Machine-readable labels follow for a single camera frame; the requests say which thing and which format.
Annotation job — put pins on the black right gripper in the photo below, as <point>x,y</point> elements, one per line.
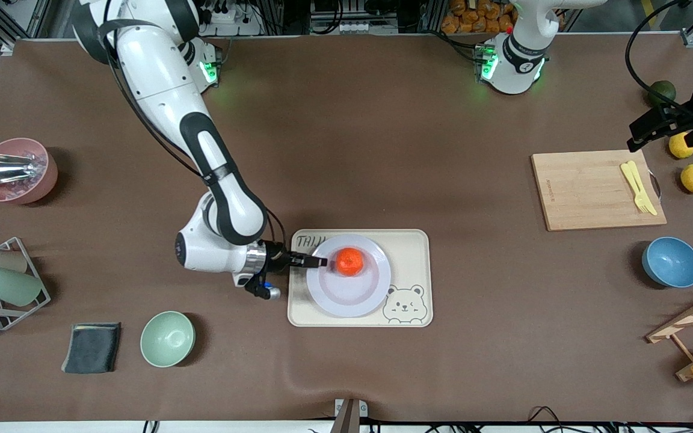
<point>275,256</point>

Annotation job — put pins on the orange fruit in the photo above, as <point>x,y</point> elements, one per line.
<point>350,262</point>

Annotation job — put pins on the lavender round plate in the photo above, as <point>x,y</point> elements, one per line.
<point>349,297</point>

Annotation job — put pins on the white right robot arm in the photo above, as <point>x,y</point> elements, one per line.
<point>160,78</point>

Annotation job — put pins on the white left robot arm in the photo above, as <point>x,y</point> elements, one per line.
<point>518,72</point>

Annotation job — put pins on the dark green lime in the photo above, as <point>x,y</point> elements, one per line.
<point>664,90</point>

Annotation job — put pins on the yellow plastic knife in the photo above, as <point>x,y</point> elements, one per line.
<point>641,183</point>

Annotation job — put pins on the cream bear print tray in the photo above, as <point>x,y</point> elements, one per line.
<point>406,252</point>

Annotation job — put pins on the wooden cutting board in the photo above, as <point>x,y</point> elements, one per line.
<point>569,210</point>

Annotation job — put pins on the blue bowl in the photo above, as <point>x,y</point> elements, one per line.
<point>672,263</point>

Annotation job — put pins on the pale green bowl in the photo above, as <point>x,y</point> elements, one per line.
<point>167,339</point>

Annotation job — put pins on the wooden drying rack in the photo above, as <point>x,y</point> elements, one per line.
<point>683,322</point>

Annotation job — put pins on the pile of orange buns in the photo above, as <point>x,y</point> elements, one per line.
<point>473,18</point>

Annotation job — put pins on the dark grey folded cloth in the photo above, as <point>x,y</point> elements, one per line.
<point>91,349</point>

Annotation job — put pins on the white slim power strip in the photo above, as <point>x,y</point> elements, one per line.
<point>367,27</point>

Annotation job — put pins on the white power strip with plugs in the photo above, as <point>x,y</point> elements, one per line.
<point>232,21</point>

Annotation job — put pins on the pink bowl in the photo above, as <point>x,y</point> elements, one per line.
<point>40,189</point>

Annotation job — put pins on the mint green cup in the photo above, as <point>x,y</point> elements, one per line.
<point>9,286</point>

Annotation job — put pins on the clear ice cubes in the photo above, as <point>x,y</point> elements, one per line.
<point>6,189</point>

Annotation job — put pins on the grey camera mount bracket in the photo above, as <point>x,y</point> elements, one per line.
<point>348,415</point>

